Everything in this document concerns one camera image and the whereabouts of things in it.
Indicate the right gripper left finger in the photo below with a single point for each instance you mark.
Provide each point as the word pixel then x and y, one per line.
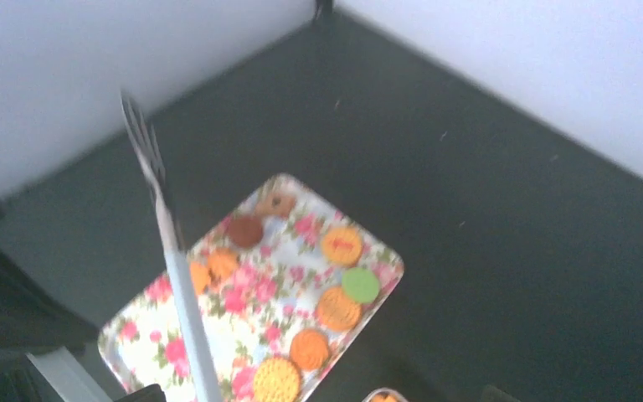
pixel 150 393

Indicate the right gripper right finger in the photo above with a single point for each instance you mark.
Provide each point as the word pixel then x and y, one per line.
pixel 491 393

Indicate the metal tongs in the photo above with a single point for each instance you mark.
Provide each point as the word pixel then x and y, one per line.
pixel 144 142

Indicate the pink divided cookie tin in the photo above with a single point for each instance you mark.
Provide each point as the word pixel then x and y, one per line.
pixel 385 395

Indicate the floral cookie tray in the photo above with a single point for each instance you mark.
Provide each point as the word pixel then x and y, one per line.
pixel 283 285

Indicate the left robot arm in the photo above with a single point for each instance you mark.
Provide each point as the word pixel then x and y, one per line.
pixel 32 322

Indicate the orange ridged swirl cookie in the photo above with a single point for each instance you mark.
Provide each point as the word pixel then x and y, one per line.
pixel 222 263

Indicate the green macaron cookie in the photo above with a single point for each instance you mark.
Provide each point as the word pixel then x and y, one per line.
pixel 361 285

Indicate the dark brown round cookie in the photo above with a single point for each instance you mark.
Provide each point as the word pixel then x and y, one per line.
pixel 245 230

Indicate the yellow cracker with red mark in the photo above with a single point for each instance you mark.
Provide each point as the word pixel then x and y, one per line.
pixel 342 245

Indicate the brown flower cookie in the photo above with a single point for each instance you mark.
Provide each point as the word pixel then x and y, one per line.
pixel 276 204

